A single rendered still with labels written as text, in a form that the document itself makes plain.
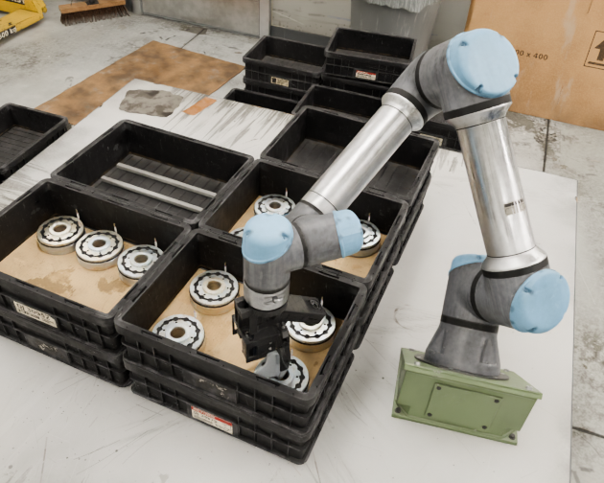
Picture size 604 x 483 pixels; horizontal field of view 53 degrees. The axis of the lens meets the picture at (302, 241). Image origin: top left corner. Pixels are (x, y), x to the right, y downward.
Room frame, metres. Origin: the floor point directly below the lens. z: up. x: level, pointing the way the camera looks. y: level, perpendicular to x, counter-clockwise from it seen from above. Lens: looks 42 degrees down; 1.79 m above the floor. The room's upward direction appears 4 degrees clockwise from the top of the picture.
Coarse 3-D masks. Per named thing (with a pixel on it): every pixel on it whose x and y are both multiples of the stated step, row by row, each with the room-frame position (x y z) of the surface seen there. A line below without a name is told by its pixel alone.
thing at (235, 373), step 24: (192, 240) 0.95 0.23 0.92; (216, 240) 0.95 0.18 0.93; (168, 264) 0.86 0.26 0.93; (144, 288) 0.80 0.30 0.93; (360, 288) 0.83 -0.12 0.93; (120, 312) 0.73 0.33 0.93; (144, 336) 0.68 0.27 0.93; (336, 336) 0.71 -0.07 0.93; (192, 360) 0.64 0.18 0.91; (216, 360) 0.64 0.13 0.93; (264, 384) 0.59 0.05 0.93; (312, 384) 0.60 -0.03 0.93
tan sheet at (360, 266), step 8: (256, 200) 1.21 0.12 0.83; (248, 208) 1.18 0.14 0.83; (248, 216) 1.15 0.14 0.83; (240, 224) 1.12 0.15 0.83; (368, 256) 1.03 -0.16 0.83; (376, 256) 1.04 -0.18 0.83; (328, 264) 1.00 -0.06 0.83; (336, 264) 1.00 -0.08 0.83; (344, 264) 1.00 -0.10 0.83; (352, 264) 1.00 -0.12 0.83; (360, 264) 1.00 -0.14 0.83; (368, 264) 1.01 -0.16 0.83; (352, 272) 0.98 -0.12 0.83; (360, 272) 0.98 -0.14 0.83
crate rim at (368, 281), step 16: (256, 160) 1.25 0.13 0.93; (240, 176) 1.18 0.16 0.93; (368, 192) 1.15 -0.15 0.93; (400, 224) 1.04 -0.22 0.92; (240, 240) 0.95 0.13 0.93; (384, 240) 0.98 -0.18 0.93; (384, 256) 0.94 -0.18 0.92; (336, 272) 0.87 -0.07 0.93; (368, 272) 0.88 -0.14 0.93; (368, 288) 0.85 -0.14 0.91
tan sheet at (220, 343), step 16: (240, 288) 0.90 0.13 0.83; (176, 304) 0.85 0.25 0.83; (160, 320) 0.80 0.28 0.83; (208, 320) 0.81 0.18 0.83; (224, 320) 0.81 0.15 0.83; (336, 320) 0.83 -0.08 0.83; (208, 336) 0.77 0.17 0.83; (224, 336) 0.77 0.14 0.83; (208, 352) 0.73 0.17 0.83; (224, 352) 0.73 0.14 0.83; (240, 352) 0.73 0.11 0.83; (304, 352) 0.74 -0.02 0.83; (320, 352) 0.75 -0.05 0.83
